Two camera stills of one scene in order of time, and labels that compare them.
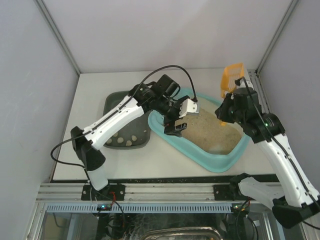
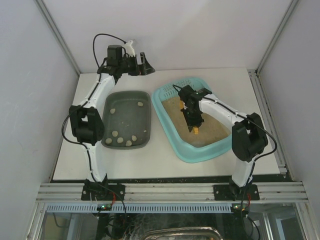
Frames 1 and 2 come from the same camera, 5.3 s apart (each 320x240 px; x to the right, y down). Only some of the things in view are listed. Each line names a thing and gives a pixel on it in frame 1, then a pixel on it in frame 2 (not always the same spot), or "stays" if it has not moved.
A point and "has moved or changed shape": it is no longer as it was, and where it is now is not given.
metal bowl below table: x=204 y=233 stays
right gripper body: x=227 y=100 -> x=194 y=120
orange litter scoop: x=231 y=76 -> x=195 y=129
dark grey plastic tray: x=135 y=134 stays
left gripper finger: x=171 y=129 -> x=148 y=69
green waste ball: x=120 y=140 stays
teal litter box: x=220 y=162 has moved or changed shape
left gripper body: x=172 y=120 -> x=138 y=66
